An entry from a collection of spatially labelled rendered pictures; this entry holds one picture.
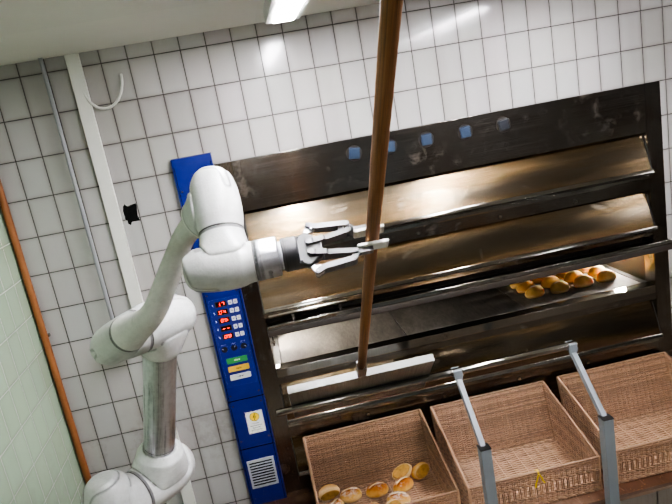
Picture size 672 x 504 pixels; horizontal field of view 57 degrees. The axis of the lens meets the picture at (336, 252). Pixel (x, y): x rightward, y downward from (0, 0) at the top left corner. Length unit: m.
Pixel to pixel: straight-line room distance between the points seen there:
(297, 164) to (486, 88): 0.85
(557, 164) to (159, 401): 1.91
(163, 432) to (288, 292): 0.86
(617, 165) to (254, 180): 1.59
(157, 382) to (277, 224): 0.93
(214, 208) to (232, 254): 0.11
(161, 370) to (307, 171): 1.06
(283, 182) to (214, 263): 1.29
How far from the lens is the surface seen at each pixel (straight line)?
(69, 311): 2.77
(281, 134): 2.57
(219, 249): 1.33
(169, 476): 2.21
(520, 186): 2.83
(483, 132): 2.75
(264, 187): 2.58
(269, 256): 1.33
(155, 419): 2.07
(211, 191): 1.39
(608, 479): 2.73
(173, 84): 2.58
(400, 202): 2.67
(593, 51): 2.97
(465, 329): 2.89
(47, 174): 2.68
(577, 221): 2.99
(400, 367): 2.34
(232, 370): 2.74
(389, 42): 0.92
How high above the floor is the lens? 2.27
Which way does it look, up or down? 14 degrees down
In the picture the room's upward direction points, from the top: 10 degrees counter-clockwise
